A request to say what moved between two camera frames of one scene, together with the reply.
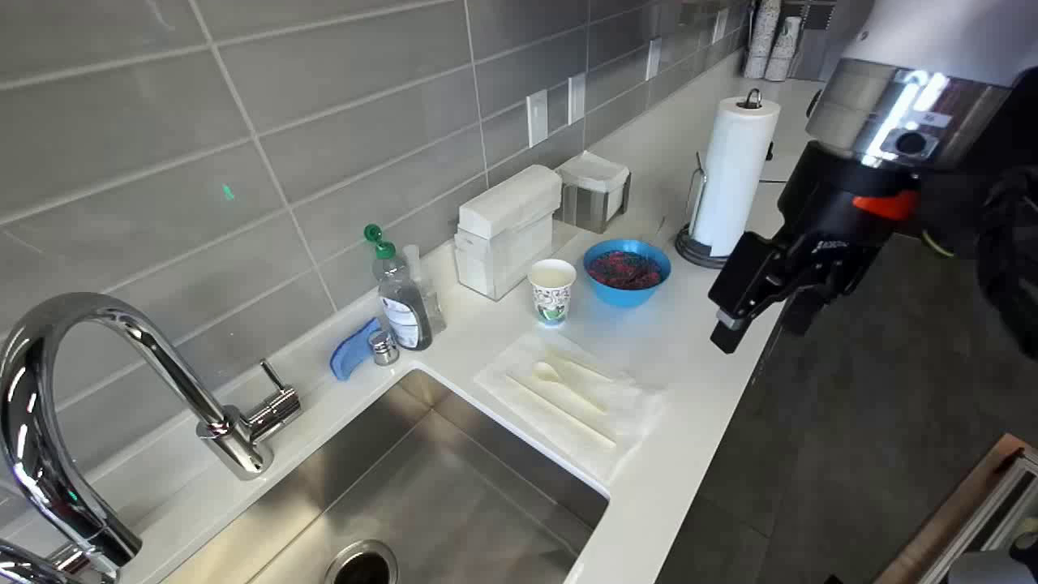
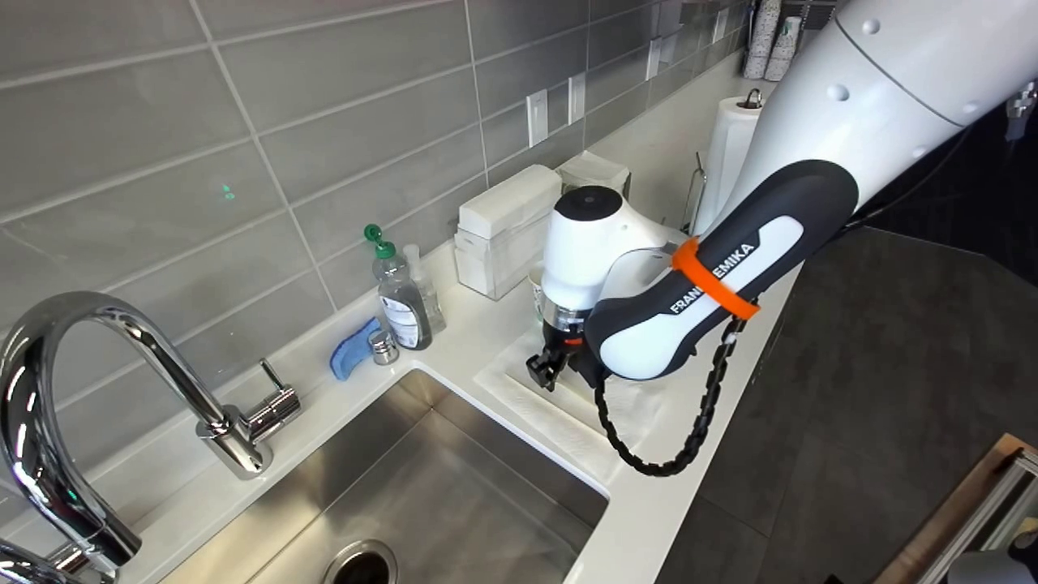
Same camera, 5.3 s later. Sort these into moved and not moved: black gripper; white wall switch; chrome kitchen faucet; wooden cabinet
Moved: black gripper
Not moved: white wall switch; wooden cabinet; chrome kitchen faucet
